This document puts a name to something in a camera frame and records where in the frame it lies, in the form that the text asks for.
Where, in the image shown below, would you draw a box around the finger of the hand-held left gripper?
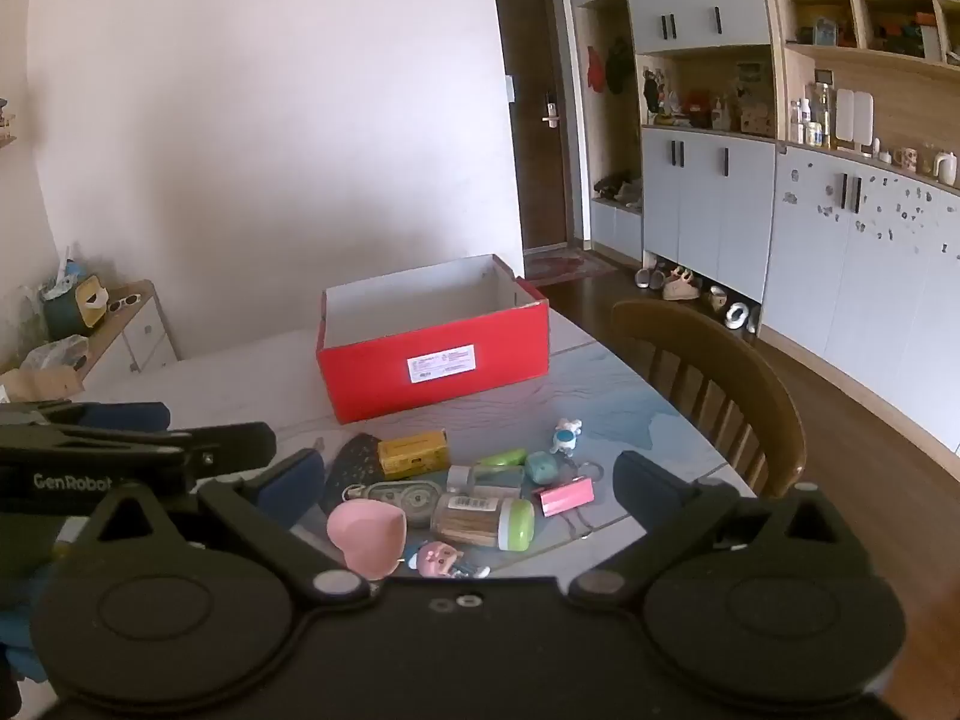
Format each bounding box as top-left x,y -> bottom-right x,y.
0,422 -> 278,479
0,403 -> 172,432

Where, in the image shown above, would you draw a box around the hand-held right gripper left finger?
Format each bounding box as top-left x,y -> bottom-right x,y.
86,448 -> 374,610

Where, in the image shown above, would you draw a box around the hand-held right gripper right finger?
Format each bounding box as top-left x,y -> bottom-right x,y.
566,450 -> 875,607

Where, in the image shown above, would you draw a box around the pink binder clip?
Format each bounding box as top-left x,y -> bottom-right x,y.
536,460 -> 605,537

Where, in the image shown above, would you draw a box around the pink heart-shaped dish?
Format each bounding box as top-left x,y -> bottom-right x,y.
326,499 -> 408,582

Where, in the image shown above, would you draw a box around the white green correction tape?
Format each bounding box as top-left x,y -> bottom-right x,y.
343,481 -> 442,522

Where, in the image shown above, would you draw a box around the small yellow box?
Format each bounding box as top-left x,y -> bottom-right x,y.
377,430 -> 451,479

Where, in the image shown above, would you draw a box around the red cardboard box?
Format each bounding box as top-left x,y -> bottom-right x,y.
315,253 -> 552,426

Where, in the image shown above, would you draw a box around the small translucent bottle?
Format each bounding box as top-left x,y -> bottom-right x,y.
448,465 -> 526,492

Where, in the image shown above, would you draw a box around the pink doll keychain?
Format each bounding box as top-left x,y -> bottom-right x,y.
405,540 -> 492,580

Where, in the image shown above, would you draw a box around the green marker pen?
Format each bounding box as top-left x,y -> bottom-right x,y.
431,493 -> 536,552

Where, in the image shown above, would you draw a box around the small wooden sideboard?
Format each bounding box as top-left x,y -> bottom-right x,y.
75,281 -> 181,383

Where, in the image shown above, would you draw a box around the brown paper box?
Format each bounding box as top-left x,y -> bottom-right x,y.
0,367 -> 83,403

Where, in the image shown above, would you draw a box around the clear plastic bag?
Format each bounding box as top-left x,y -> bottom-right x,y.
22,334 -> 89,372

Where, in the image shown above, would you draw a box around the green yellow tissue box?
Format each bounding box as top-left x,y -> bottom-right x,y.
41,262 -> 113,338

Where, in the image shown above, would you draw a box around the wooden chair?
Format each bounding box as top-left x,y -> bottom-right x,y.
609,298 -> 807,500

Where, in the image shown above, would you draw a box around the person's blue clothing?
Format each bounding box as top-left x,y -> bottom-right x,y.
0,562 -> 50,680

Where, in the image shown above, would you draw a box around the white black shoes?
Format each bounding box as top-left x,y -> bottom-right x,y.
705,285 -> 758,332

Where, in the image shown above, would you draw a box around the patterned doormat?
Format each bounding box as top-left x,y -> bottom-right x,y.
525,251 -> 620,287

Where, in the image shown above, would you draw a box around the white two-door cabinet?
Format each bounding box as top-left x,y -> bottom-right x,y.
621,0 -> 777,323

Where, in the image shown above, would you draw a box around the long white stickered cabinet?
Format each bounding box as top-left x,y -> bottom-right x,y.
761,142 -> 960,458

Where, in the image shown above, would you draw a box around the dark green hanging bag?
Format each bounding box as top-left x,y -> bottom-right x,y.
606,37 -> 635,95

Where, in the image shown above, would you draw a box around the brown door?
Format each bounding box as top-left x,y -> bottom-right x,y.
491,0 -> 575,254

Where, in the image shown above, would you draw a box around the wooden wall shelf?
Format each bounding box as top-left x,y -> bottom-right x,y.
775,0 -> 960,162

